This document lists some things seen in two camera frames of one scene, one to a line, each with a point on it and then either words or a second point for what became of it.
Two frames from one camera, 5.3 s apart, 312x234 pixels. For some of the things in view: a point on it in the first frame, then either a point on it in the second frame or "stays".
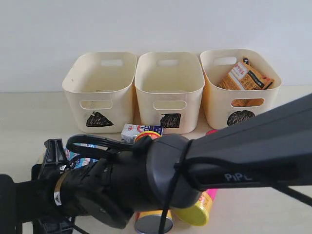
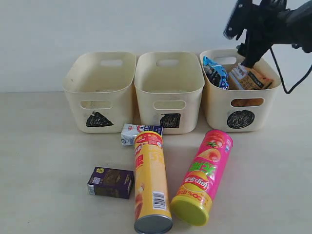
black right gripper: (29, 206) -> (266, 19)
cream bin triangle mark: (101, 87) stays
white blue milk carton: (128, 131) stays
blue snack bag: (80, 162) -> (216, 73)
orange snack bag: (243, 76) stays
